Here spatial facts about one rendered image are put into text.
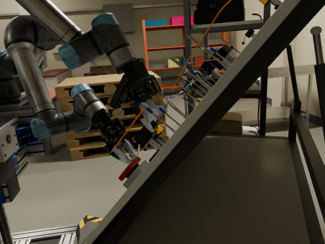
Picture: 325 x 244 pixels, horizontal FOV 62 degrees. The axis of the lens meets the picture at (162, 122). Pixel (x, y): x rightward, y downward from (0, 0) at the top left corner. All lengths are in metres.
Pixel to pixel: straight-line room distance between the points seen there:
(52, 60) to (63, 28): 9.12
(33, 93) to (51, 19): 0.27
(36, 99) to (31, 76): 0.09
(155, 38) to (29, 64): 8.82
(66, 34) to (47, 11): 0.08
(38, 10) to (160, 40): 8.94
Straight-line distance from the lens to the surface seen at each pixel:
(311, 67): 4.24
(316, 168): 0.93
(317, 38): 0.62
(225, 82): 0.46
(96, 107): 0.95
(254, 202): 1.08
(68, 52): 0.83
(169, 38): 9.87
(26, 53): 1.12
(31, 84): 1.07
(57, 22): 0.96
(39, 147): 1.57
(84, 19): 9.87
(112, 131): 0.89
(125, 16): 9.51
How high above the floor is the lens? 1.39
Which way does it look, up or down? 17 degrees down
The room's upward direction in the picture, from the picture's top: 4 degrees counter-clockwise
